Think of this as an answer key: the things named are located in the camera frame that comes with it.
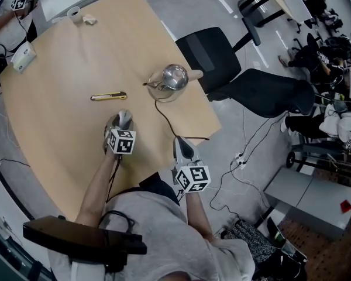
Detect black white patterned fabric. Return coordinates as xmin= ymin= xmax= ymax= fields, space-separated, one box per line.
xmin=220 ymin=218 xmax=282 ymax=265

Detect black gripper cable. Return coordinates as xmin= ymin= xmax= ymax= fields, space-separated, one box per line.
xmin=105 ymin=154 xmax=124 ymax=204

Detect white cup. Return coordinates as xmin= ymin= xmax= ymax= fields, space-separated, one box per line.
xmin=67 ymin=6 xmax=82 ymax=25

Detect grey cabinet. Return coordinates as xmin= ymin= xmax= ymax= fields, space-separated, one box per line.
xmin=263 ymin=166 xmax=351 ymax=242

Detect person's right forearm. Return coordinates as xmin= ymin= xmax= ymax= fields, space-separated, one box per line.
xmin=184 ymin=190 xmax=217 ymax=242

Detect crumpled tissue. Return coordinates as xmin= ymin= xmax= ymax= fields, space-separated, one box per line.
xmin=81 ymin=13 xmax=98 ymax=26

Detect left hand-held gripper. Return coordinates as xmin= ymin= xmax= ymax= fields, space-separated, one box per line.
xmin=102 ymin=114 xmax=137 ymax=158

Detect black office chair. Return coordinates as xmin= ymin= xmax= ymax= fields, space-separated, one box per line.
xmin=174 ymin=16 xmax=316 ymax=119

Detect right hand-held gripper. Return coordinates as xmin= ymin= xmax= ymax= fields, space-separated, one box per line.
xmin=171 ymin=136 xmax=212 ymax=194

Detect black kettle cable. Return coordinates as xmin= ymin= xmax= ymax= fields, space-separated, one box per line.
xmin=154 ymin=98 xmax=211 ymax=142

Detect person's black trousers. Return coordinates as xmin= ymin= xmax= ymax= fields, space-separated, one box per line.
xmin=138 ymin=171 xmax=181 ymax=206

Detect person's grey shirt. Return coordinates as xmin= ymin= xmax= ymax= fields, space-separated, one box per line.
xmin=47 ymin=190 xmax=256 ymax=281

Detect person's left forearm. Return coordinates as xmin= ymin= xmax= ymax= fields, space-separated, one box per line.
xmin=75 ymin=153 xmax=122 ymax=227

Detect black chair armrest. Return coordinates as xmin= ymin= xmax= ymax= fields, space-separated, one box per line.
xmin=22 ymin=215 xmax=148 ymax=268

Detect yellow utility knife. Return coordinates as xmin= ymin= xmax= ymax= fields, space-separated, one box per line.
xmin=90 ymin=91 xmax=128 ymax=102

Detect white box device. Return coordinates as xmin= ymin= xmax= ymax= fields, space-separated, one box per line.
xmin=10 ymin=40 xmax=37 ymax=73

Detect black floor cable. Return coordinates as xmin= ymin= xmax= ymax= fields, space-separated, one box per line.
xmin=208 ymin=156 xmax=270 ymax=220

